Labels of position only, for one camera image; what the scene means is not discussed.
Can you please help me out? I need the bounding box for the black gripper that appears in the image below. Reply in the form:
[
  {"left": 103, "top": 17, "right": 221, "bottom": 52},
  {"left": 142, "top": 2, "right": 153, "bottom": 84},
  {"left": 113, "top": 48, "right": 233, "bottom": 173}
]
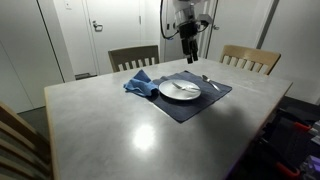
[{"left": 179, "top": 21, "right": 198, "bottom": 64}]

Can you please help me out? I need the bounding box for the silver fork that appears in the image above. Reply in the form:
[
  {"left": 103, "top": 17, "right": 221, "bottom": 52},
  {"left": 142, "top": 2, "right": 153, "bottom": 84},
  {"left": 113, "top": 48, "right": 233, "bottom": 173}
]
[{"left": 172, "top": 82, "right": 201, "bottom": 92}]

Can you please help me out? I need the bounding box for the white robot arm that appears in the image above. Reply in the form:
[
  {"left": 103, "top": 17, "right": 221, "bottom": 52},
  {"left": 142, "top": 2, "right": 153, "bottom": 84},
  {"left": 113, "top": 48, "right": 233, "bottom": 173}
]
[{"left": 174, "top": 0, "right": 200, "bottom": 64}]

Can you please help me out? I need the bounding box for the white round plate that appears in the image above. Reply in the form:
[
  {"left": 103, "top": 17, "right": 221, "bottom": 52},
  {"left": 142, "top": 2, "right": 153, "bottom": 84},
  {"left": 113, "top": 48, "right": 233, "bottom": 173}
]
[{"left": 159, "top": 79, "right": 201, "bottom": 101}]

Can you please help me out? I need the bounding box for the silver spoon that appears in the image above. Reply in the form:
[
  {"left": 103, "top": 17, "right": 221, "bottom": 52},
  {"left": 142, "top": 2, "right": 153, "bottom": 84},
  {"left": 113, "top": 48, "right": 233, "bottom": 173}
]
[{"left": 202, "top": 75, "right": 222, "bottom": 92}]

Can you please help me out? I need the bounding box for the blue cloth napkin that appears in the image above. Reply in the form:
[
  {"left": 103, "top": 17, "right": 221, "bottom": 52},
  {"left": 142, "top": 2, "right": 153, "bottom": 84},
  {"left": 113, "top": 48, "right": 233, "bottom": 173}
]
[{"left": 123, "top": 70, "right": 158, "bottom": 97}]

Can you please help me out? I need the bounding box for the dark blue placemat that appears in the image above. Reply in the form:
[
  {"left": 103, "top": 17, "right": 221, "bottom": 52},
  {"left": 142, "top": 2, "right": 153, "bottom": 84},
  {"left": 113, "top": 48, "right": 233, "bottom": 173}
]
[{"left": 147, "top": 71, "right": 232, "bottom": 123}]

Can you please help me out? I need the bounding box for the dark wooden chair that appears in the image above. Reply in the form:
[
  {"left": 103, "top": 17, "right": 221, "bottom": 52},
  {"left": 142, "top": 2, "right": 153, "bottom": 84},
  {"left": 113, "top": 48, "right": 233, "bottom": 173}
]
[{"left": 108, "top": 45, "right": 159, "bottom": 72}]

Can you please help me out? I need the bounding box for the light wooden chair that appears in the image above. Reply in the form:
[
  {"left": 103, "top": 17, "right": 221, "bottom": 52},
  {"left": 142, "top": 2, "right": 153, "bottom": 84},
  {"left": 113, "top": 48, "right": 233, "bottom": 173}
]
[{"left": 219, "top": 45, "right": 281, "bottom": 75}]

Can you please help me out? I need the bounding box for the wooden chair in foreground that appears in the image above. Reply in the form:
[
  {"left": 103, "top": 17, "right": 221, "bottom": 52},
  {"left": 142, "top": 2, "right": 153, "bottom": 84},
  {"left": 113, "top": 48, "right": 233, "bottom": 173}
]
[{"left": 0, "top": 102, "right": 54, "bottom": 180}]

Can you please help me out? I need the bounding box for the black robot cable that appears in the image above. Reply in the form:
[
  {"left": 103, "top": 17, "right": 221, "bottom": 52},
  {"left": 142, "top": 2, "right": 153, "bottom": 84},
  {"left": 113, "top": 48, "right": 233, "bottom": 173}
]
[{"left": 159, "top": 0, "right": 181, "bottom": 41}]

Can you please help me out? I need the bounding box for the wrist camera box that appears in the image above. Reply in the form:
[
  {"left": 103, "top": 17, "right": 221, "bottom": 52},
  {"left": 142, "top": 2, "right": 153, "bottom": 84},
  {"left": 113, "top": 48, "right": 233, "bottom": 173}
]
[{"left": 197, "top": 14, "right": 213, "bottom": 26}]

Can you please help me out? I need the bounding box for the silver door handle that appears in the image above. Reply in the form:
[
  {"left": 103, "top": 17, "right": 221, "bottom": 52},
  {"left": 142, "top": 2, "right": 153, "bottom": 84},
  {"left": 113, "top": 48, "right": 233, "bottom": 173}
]
[{"left": 92, "top": 21, "right": 103, "bottom": 32}]

